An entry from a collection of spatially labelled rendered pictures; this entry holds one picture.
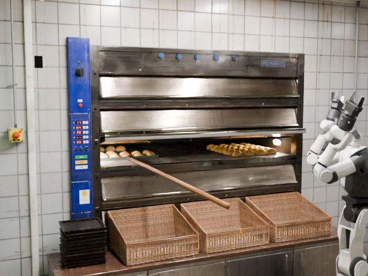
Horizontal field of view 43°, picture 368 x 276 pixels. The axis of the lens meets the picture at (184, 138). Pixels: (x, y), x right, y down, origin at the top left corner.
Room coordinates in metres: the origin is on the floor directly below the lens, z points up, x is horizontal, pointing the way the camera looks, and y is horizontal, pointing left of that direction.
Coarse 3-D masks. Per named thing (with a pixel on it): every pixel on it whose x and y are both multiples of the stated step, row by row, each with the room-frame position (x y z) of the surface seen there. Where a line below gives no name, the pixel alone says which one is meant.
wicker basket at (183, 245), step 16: (144, 208) 3.59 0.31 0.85; (160, 208) 3.64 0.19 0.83; (176, 208) 3.63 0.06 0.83; (112, 224) 3.36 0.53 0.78; (128, 224) 3.51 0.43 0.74; (144, 224) 3.56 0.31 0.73; (160, 224) 3.61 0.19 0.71; (176, 224) 3.63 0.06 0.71; (112, 240) 3.36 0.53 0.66; (128, 240) 3.47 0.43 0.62; (144, 240) 3.52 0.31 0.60; (160, 240) 3.15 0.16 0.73; (176, 240) 3.20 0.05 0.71; (192, 240) 3.25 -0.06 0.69; (128, 256) 3.22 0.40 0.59; (144, 256) 3.21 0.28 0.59; (160, 256) 3.15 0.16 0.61; (176, 256) 3.20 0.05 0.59
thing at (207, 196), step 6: (138, 162) 3.64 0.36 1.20; (150, 168) 3.37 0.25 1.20; (162, 174) 3.13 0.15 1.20; (174, 180) 2.93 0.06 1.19; (186, 186) 2.75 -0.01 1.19; (192, 186) 2.70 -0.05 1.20; (198, 192) 2.59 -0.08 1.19; (204, 192) 2.54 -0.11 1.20; (210, 198) 2.45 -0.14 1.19; (216, 198) 2.40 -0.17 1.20; (222, 204) 2.32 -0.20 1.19; (228, 204) 2.29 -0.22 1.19
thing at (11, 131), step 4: (8, 128) 3.18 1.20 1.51; (12, 128) 3.18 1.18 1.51; (16, 128) 3.19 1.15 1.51; (20, 128) 3.20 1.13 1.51; (8, 132) 3.17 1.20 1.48; (12, 132) 3.18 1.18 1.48; (16, 132) 3.19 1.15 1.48; (8, 136) 3.18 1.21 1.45; (12, 136) 3.18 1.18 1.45; (20, 136) 3.20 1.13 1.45; (8, 140) 3.19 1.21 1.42; (12, 140) 3.18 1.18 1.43; (16, 140) 3.19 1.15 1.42; (20, 140) 3.20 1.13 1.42
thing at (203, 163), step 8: (208, 160) 3.89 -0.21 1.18; (216, 160) 3.89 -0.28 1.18; (224, 160) 3.91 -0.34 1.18; (232, 160) 3.94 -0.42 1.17; (240, 160) 3.97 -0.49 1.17; (248, 160) 4.00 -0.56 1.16; (256, 160) 4.03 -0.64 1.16; (264, 160) 4.07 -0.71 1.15; (272, 160) 4.10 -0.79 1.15; (280, 160) 4.13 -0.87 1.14; (104, 168) 3.50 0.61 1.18; (112, 168) 3.53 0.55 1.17; (120, 168) 3.55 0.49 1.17; (128, 168) 3.58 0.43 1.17; (136, 168) 3.60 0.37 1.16; (144, 168) 3.63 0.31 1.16; (160, 168) 3.68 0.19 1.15; (168, 168) 3.71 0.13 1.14
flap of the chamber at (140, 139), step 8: (144, 136) 3.48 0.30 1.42; (152, 136) 3.50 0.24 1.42; (160, 136) 3.53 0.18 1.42; (168, 136) 3.55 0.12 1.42; (176, 136) 3.58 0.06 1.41; (184, 136) 3.60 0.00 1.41; (192, 136) 3.63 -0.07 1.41; (200, 136) 3.66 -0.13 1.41; (208, 136) 3.69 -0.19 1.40; (216, 136) 3.72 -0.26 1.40; (224, 136) 3.77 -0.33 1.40; (232, 136) 3.82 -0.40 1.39; (240, 136) 3.88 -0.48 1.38; (248, 136) 3.94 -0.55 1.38; (256, 136) 4.01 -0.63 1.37; (272, 136) 4.14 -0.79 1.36
